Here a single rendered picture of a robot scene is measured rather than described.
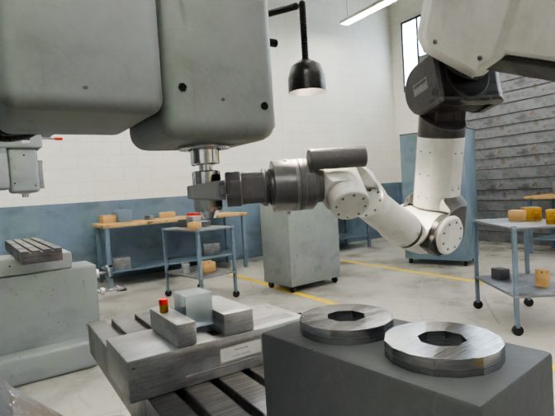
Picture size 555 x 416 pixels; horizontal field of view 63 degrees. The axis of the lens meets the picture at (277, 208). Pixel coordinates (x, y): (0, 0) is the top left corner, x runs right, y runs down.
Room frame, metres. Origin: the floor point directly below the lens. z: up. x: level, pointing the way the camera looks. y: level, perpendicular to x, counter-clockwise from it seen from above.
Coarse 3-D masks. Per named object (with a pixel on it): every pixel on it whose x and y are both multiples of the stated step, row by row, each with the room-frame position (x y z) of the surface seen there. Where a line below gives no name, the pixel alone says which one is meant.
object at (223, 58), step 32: (160, 0) 0.62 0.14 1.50; (192, 0) 0.64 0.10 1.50; (224, 0) 0.67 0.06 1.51; (256, 0) 0.69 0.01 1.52; (160, 32) 0.62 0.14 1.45; (192, 32) 0.64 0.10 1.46; (224, 32) 0.66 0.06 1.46; (256, 32) 0.69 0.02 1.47; (160, 64) 0.62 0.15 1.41; (192, 64) 0.64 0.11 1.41; (224, 64) 0.66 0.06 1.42; (256, 64) 0.69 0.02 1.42; (192, 96) 0.63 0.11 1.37; (224, 96) 0.66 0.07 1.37; (256, 96) 0.69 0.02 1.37; (160, 128) 0.63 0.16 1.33; (192, 128) 0.64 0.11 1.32; (224, 128) 0.66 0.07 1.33; (256, 128) 0.69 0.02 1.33
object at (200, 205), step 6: (192, 180) 0.74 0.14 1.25; (198, 180) 0.73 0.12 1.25; (204, 180) 0.72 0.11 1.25; (210, 180) 0.73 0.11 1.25; (216, 180) 0.73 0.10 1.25; (198, 204) 0.73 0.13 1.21; (204, 204) 0.72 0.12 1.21; (210, 204) 0.73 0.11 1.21; (216, 204) 0.73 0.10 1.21; (198, 210) 0.73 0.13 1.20; (204, 210) 0.72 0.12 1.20; (210, 210) 0.73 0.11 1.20; (216, 210) 0.73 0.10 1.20
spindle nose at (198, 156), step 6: (192, 150) 0.73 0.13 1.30; (198, 150) 0.73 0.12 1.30; (204, 150) 0.72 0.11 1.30; (210, 150) 0.73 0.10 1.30; (216, 150) 0.74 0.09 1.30; (192, 156) 0.73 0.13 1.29; (198, 156) 0.73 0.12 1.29; (204, 156) 0.72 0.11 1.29; (210, 156) 0.73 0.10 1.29; (216, 156) 0.74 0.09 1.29; (192, 162) 0.73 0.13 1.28; (198, 162) 0.73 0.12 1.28; (204, 162) 0.72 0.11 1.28; (210, 162) 0.73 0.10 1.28; (216, 162) 0.74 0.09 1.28
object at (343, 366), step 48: (288, 336) 0.42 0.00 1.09; (336, 336) 0.39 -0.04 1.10; (384, 336) 0.39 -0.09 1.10; (432, 336) 0.37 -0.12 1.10; (480, 336) 0.35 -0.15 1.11; (288, 384) 0.41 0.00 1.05; (336, 384) 0.36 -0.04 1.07; (384, 384) 0.32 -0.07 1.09; (432, 384) 0.30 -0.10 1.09; (480, 384) 0.30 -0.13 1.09; (528, 384) 0.31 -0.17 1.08
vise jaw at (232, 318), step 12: (216, 300) 0.89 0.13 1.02; (228, 300) 0.88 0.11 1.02; (216, 312) 0.81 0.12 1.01; (228, 312) 0.80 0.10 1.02; (240, 312) 0.80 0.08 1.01; (252, 312) 0.82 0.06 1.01; (216, 324) 0.81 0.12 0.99; (228, 324) 0.79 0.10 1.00; (240, 324) 0.80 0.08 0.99; (252, 324) 0.82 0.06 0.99
